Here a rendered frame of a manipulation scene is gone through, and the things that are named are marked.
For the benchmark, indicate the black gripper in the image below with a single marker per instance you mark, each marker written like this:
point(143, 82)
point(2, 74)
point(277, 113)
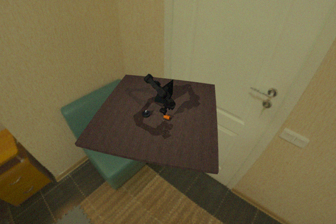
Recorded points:
point(164, 110)

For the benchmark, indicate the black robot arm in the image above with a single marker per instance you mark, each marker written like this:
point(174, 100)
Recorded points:
point(161, 92)

